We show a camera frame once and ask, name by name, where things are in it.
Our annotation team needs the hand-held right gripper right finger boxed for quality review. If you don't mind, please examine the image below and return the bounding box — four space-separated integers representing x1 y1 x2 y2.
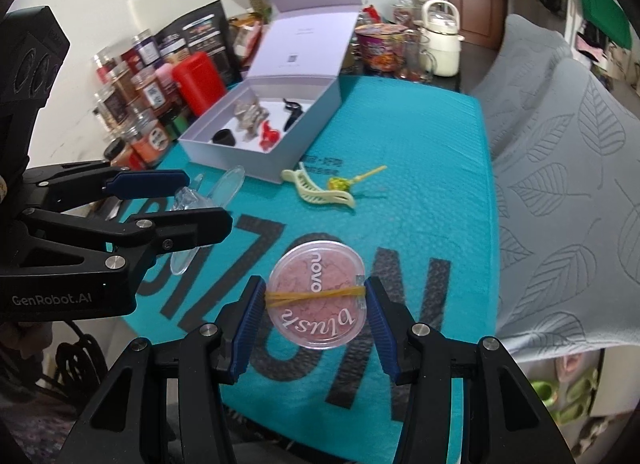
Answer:
364 275 576 464

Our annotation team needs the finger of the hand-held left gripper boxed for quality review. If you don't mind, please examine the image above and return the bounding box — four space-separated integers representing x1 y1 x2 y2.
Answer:
22 208 234 285
22 161 191 215

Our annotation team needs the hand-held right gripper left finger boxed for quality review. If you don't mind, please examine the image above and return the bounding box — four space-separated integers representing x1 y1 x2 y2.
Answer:
75 275 268 464

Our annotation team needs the clear plastic hair clip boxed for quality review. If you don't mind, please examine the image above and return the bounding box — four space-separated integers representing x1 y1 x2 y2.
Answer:
107 165 247 275

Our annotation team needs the yellow rubber band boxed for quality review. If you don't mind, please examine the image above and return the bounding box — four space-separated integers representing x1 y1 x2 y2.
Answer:
266 285 367 308

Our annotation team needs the round pink blush compact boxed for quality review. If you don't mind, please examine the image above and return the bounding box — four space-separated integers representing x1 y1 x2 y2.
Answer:
267 240 368 349

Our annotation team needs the red flower hair clip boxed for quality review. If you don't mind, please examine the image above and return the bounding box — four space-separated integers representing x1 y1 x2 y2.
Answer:
259 121 282 152

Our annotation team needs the marbled beige hair claw clip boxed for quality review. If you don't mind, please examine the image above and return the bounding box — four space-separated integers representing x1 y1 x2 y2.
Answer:
234 98 271 142

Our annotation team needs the cream hair claw clip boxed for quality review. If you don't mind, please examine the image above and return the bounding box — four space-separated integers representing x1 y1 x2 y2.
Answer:
281 162 358 211

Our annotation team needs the yellow green flower hair pin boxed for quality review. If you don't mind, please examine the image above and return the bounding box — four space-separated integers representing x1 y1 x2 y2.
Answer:
326 165 388 193

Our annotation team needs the black hair claw clip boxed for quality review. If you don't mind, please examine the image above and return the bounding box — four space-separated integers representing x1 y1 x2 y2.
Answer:
281 98 306 133

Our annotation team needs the pale lavender gift box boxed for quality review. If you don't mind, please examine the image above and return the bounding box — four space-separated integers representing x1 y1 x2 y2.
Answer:
178 0 362 185

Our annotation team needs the cluster of clear spice jars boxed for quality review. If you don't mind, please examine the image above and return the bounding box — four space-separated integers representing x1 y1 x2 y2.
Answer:
91 30 188 169

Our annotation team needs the red canister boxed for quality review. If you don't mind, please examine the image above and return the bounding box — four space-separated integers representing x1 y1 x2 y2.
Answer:
172 51 227 117

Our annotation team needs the teal printed table mat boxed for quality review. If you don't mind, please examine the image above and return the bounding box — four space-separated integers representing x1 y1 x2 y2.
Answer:
107 74 501 464

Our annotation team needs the black foil pouch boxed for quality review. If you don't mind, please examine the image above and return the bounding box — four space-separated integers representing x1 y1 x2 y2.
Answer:
156 0 241 87

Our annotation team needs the green slipper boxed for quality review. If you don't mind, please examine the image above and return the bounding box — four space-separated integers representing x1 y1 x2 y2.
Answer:
560 369 601 420
530 379 561 407

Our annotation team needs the grey leaf-quilted chair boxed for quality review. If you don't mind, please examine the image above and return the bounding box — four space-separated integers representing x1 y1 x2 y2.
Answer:
470 14 573 109
487 56 640 360

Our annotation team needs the instant noodle cup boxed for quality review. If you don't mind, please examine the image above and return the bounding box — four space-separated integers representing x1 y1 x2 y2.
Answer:
355 24 408 69

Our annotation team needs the glass mug with red drink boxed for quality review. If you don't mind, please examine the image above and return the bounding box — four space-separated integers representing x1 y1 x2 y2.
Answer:
397 31 436 82

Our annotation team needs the cream insulated jug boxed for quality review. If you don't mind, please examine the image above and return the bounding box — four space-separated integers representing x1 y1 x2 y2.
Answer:
420 0 466 78

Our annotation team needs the pink bag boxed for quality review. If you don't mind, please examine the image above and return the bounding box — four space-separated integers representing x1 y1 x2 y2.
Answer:
575 31 608 64

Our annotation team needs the green tote bag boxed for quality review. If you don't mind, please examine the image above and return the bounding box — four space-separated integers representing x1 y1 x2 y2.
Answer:
575 0 631 52

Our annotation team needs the black wrought iron frame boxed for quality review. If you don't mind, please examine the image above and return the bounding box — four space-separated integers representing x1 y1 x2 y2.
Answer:
30 319 108 410

